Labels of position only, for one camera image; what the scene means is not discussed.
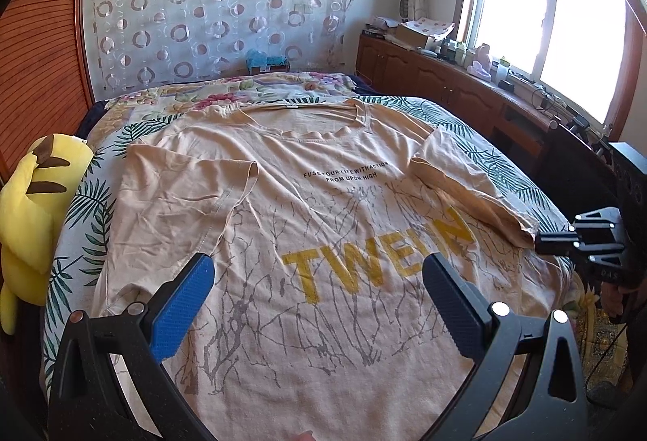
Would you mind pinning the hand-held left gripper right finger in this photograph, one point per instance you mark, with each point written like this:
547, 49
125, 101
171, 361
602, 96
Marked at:
455, 309

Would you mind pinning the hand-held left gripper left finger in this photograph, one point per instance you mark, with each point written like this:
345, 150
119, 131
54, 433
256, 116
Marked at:
179, 312

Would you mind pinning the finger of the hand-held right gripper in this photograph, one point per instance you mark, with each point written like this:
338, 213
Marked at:
601, 261
596, 223

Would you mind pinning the beige printed t-shirt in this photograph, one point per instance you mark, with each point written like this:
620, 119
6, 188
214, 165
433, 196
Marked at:
303, 218

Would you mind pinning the person's right hand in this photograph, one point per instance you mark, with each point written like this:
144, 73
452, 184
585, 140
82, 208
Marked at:
614, 299

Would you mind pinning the yellow patterned cloth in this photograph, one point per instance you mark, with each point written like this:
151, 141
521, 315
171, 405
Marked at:
599, 345

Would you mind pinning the leaf print bed sheet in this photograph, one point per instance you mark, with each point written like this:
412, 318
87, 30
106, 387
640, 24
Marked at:
86, 198

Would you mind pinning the yellow plush toy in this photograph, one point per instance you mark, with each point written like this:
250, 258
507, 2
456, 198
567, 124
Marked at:
30, 218

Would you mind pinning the pink toy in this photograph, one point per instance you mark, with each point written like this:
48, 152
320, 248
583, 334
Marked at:
482, 62

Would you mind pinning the window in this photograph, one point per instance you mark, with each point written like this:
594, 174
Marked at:
530, 6

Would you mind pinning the wooden cabinet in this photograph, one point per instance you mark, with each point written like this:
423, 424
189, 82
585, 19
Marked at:
434, 77

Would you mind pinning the floral quilt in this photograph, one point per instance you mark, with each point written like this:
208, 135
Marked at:
202, 92

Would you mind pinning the floral patterned paper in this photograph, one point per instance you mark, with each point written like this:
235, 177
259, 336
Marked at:
429, 26

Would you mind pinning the cardboard box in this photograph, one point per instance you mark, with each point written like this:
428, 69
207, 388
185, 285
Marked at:
410, 36

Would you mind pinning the blue object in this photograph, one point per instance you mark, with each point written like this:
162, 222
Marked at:
265, 61

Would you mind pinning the wooden slatted panel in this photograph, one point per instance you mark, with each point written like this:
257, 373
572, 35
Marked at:
40, 57

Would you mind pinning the circle pattern sheer curtain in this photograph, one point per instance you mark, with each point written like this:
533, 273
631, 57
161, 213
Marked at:
212, 1

